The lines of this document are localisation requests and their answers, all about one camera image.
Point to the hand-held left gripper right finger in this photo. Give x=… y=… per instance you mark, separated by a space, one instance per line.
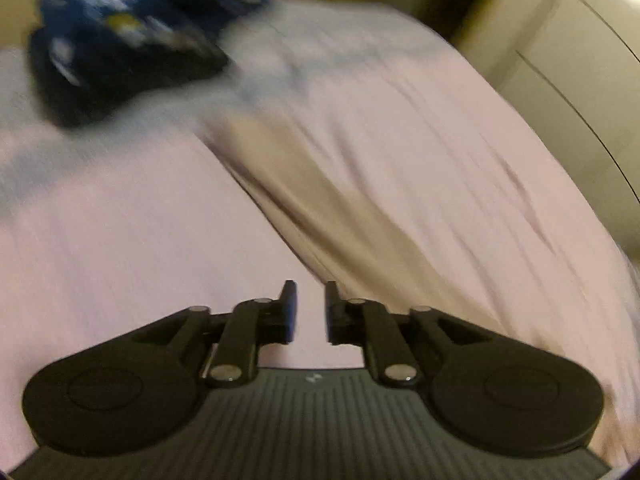
x=331 y=312

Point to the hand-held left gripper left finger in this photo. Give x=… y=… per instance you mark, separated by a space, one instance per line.
x=290 y=312

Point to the tan garment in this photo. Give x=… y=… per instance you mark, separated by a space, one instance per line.
x=310 y=200

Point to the navy printed garment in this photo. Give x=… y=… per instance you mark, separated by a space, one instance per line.
x=125 y=50

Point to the pink grey striped bedspread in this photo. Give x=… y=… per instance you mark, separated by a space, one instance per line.
x=100 y=235

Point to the cream wardrobe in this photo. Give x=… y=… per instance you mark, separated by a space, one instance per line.
x=575 y=85

